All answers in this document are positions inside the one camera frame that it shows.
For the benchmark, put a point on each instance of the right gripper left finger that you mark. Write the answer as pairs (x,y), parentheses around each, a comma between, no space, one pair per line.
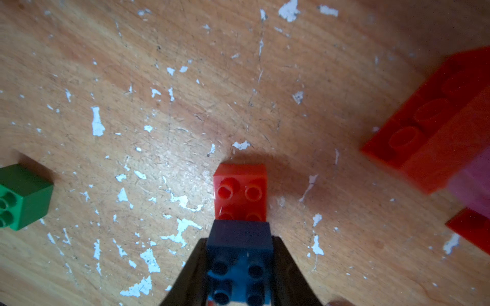
(191,286)

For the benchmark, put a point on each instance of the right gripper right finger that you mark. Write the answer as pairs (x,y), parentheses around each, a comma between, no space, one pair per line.
(289,286)

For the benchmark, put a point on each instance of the blue lego brick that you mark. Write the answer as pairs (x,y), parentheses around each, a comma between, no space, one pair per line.
(239,262)

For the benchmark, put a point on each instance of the long red lego brick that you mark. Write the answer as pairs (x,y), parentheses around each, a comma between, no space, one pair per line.
(240,192)
(441,127)

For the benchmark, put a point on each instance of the green lego brick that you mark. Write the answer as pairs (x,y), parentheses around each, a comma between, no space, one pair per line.
(25,197)

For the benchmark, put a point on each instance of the red square lego brick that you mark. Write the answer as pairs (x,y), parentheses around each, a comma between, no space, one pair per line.
(472,226)

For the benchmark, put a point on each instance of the pink lego brick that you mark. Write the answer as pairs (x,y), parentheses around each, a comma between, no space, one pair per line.
(471,185)

